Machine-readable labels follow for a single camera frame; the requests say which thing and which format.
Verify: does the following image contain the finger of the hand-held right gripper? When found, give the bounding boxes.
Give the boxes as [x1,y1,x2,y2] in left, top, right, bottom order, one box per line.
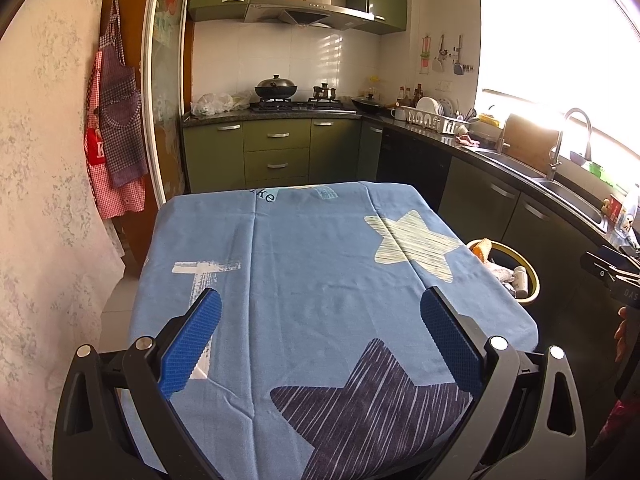
[580,251,640,288]
[597,245,640,268]

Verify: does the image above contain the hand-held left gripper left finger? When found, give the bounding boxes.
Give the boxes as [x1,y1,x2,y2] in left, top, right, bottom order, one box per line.
[51,287,223,480]

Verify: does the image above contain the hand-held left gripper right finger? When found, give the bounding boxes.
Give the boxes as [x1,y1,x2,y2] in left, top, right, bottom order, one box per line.
[420,286,587,480]

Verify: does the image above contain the black trash bin yellow rim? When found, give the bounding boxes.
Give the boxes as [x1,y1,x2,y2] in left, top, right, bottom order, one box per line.
[466,239,541,308]

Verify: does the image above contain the person's right hand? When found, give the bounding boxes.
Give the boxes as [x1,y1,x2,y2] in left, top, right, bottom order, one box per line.
[614,305,630,363]

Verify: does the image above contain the clear plastic bottle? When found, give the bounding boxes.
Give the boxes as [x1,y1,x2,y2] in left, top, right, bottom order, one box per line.
[620,192,640,241]

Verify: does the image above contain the steel double sink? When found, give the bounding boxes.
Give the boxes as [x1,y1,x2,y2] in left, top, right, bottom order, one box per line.
[475,150,608,231]

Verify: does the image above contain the green plastic containers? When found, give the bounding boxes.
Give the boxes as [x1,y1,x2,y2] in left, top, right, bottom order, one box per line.
[590,160,616,186]

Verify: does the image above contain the person's pink patterned clothing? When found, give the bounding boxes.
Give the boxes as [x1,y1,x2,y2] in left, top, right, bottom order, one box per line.
[597,400,640,461]

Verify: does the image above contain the tall steel faucet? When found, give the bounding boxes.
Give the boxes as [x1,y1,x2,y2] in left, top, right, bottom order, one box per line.
[546,107,593,182]

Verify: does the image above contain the blue star-print tablecloth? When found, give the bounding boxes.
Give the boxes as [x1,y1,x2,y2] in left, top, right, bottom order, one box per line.
[121,182,538,480]

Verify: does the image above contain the wooden cutting board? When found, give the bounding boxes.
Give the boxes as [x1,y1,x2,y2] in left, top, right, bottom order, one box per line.
[501,112,561,173]

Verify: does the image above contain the small steel faucet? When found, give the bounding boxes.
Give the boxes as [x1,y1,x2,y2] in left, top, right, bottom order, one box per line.
[480,105,506,155]

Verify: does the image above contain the red checked apron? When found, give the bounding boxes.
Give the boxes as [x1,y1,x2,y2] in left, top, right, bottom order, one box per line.
[84,47,147,219]

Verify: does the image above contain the black kitchen countertop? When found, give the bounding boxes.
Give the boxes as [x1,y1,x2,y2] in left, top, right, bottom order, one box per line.
[181,107,640,261]

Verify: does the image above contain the white dish rack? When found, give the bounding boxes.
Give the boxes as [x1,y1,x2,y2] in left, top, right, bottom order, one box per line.
[404,106,480,135]

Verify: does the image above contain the green kitchen base cabinets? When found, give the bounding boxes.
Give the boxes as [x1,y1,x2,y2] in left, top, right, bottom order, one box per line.
[181,117,640,461]

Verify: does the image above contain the stack of white plates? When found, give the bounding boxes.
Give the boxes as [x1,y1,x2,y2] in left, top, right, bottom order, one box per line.
[416,96,451,117]

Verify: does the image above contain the crumpled clear plastic bags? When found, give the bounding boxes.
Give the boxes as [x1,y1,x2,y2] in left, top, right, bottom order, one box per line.
[191,91,251,118]

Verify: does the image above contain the purple checked apron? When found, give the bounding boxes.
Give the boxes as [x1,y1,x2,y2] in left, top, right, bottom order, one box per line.
[98,0,149,190]

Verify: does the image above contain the black pan with lid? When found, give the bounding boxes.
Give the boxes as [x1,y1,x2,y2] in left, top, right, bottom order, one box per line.
[351,91,396,111]

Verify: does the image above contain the gas stove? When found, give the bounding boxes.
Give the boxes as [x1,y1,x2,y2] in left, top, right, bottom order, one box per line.
[249,100,357,113]

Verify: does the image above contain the black wok with lid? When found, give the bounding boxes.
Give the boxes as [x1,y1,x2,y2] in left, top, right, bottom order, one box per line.
[254,74,299,101]

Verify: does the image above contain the steel range hood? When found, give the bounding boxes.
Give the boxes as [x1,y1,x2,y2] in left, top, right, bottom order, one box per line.
[245,0,376,31]

